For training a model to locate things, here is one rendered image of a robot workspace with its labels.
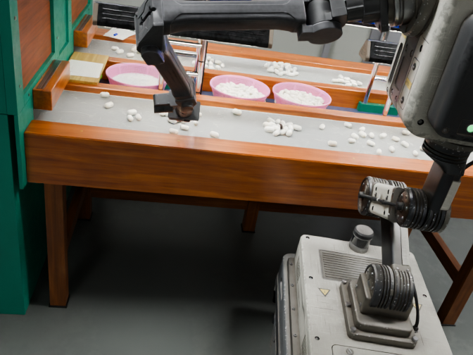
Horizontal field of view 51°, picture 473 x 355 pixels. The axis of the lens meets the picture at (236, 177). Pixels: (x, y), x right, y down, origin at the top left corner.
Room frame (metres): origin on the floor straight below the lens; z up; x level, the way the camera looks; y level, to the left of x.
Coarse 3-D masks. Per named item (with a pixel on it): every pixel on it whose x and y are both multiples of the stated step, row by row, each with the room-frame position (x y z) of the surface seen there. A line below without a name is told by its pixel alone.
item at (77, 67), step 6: (72, 60) 1.98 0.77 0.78; (72, 66) 1.91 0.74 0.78; (78, 66) 1.92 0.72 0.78; (84, 66) 1.93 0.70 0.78; (90, 66) 1.94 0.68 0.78; (96, 66) 1.95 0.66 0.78; (102, 66) 1.97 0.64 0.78; (72, 72) 1.85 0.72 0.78; (78, 72) 1.86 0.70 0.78; (84, 72) 1.87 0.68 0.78; (90, 72) 1.88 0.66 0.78; (96, 72) 1.89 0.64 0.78
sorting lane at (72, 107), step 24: (72, 96) 1.70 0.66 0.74; (96, 96) 1.74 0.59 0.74; (120, 96) 1.78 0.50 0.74; (48, 120) 1.48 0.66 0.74; (72, 120) 1.51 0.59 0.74; (96, 120) 1.54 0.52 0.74; (120, 120) 1.58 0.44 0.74; (144, 120) 1.61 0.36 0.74; (192, 120) 1.69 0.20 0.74; (216, 120) 1.73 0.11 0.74; (240, 120) 1.77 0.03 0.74; (264, 120) 1.81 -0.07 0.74; (288, 120) 1.85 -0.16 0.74; (312, 120) 1.90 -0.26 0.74; (336, 120) 1.94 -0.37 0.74; (288, 144) 1.63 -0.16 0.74; (312, 144) 1.67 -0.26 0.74; (360, 144) 1.75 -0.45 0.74; (384, 144) 1.79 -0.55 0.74
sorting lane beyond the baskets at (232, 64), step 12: (84, 48) 2.26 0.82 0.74; (96, 48) 2.29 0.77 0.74; (108, 48) 2.32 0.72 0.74; (120, 48) 2.36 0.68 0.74; (180, 60) 2.34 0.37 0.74; (192, 60) 2.38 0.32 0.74; (228, 60) 2.48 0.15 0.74; (240, 60) 2.51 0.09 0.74; (252, 60) 2.55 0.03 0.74; (240, 72) 2.33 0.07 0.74; (252, 72) 2.36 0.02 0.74; (264, 72) 2.39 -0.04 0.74; (300, 72) 2.50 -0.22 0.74; (312, 72) 2.54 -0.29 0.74; (324, 72) 2.58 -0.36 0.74; (336, 72) 2.61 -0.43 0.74; (348, 72) 2.65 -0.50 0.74; (336, 84) 2.42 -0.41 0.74; (384, 84) 2.56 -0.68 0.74
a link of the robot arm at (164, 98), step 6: (156, 96) 1.37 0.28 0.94; (162, 96) 1.38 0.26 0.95; (168, 96) 1.38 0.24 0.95; (156, 102) 1.36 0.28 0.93; (162, 102) 1.36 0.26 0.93; (168, 102) 1.37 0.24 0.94; (174, 102) 1.37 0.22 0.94; (186, 102) 1.33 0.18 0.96; (156, 108) 1.37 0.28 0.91; (162, 108) 1.37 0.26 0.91; (168, 108) 1.38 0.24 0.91; (186, 108) 1.34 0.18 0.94; (192, 108) 1.34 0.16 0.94
